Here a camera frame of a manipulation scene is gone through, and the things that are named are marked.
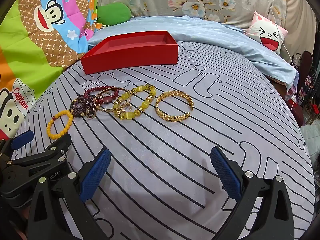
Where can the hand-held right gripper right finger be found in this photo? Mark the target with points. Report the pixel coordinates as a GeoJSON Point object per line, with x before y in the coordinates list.
{"type": "Point", "coordinates": [226, 175]}

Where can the colourful cartoon monkey blanket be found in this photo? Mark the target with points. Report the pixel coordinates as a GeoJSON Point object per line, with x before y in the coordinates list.
{"type": "Point", "coordinates": [37, 30]}

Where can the green plush pillow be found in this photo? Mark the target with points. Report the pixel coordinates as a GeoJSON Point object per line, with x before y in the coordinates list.
{"type": "Point", "coordinates": [113, 13]}

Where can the beige cloth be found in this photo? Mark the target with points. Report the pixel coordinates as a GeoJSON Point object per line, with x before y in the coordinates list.
{"type": "Point", "coordinates": [300, 17]}

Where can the red cardboard box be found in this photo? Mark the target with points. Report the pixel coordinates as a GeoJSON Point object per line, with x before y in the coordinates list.
{"type": "Point", "coordinates": [130, 57]}

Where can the rose gold bangle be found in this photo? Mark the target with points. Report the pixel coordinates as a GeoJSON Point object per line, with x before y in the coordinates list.
{"type": "Point", "coordinates": [108, 101]}

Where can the pink rabbit face cushion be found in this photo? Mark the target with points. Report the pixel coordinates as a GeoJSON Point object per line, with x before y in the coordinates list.
{"type": "Point", "coordinates": [268, 33]}

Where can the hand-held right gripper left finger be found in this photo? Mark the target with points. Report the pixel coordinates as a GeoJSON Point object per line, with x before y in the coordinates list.
{"type": "Point", "coordinates": [96, 175]}

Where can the dark ornate metal chair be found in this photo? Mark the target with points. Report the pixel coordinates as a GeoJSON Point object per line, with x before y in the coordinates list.
{"type": "Point", "coordinates": [306, 80]}

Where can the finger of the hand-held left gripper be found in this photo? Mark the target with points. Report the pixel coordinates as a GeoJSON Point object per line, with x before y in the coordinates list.
{"type": "Point", "coordinates": [23, 139]}
{"type": "Point", "coordinates": [53, 146]}

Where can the light blue pillow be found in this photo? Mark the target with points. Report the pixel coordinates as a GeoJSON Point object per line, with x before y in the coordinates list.
{"type": "Point", "coordinates": [212, 32]}

